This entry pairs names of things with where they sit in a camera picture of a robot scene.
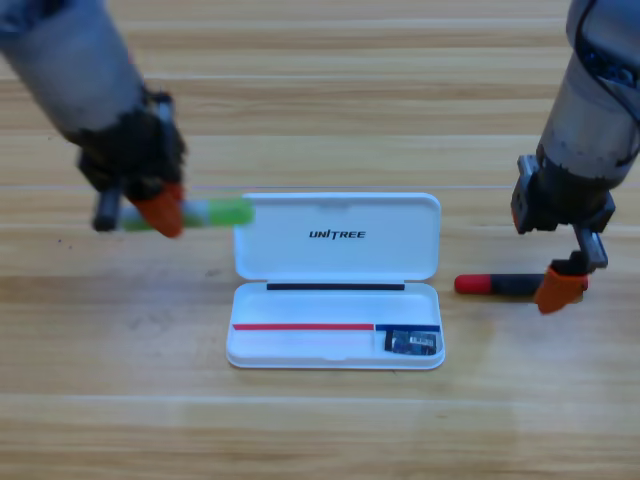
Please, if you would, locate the dark blue eraser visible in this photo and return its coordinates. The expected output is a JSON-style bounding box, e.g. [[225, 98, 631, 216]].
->
[[383, 329, 439, 357]]

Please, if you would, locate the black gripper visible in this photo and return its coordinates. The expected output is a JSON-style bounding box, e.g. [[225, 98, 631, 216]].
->
[[509, 154, 617, 316], [74, 89, 189, 239]]

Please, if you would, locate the red and black marker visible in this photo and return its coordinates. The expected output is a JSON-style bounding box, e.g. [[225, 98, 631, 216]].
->
[[453, 273, 547, 297]]

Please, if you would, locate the white Unitree pencil case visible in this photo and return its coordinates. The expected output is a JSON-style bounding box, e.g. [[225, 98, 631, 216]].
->
[[225, 192, 446, 371]]

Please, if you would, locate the green highlighter pen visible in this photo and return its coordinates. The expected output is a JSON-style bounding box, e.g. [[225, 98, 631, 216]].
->
[[117, 196, 256, 234]]

